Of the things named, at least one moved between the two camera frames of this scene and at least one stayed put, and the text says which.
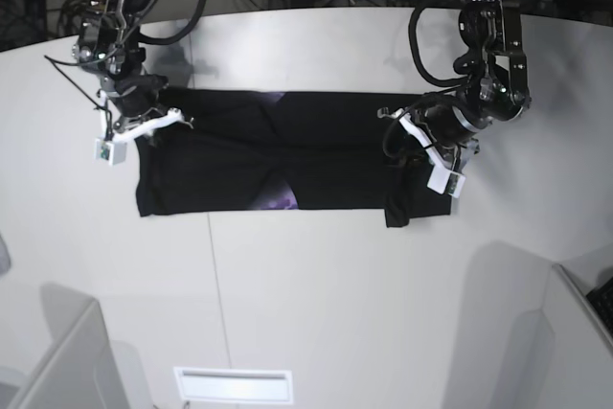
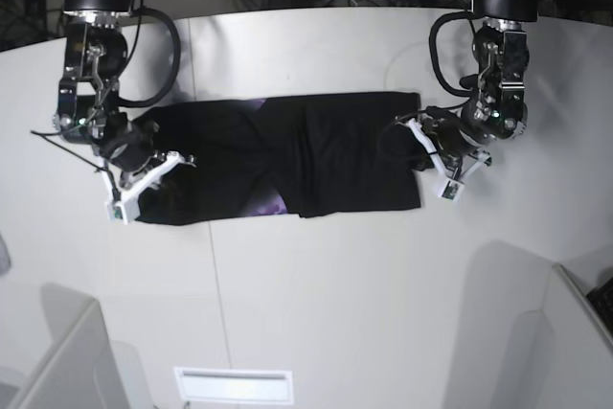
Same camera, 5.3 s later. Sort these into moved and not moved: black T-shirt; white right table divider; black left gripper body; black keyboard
Moved: black T-shirt; black left gripper body
Not moved: white right table divider; black keyboard
